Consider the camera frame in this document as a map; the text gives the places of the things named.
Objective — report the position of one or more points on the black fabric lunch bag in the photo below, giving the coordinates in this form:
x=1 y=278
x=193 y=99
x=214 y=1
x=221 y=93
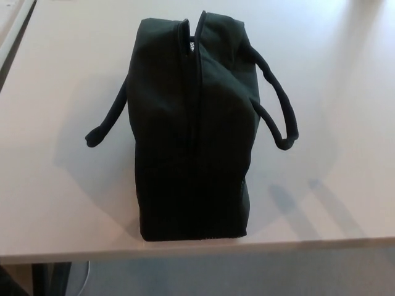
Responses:
x=185 y=138

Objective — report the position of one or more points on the white neighbouring desk rail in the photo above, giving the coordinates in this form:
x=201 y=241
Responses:
x=14 y=27

